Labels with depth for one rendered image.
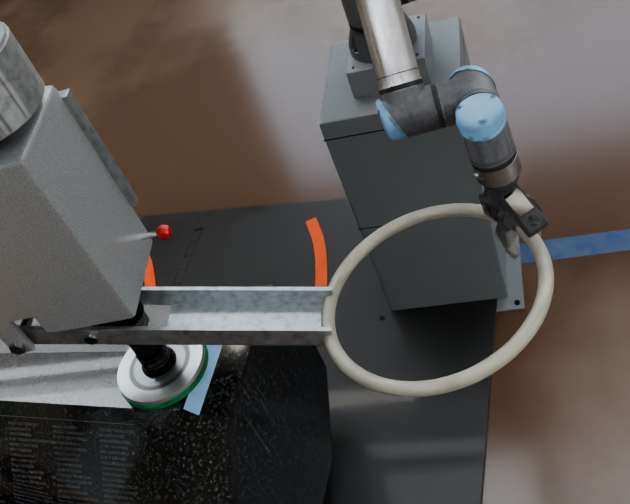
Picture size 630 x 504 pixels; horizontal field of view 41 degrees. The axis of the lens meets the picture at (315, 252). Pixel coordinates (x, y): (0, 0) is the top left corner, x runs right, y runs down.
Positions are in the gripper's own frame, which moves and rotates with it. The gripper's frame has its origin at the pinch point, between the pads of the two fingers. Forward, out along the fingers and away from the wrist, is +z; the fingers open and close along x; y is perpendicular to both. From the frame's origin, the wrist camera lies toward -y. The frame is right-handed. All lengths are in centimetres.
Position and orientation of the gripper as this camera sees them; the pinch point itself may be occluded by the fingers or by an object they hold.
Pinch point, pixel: (527, 247)
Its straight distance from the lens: 183.1
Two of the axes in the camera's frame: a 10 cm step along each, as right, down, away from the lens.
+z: 3.8, 6.7, 6.4
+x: -8.2, 5.6, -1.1
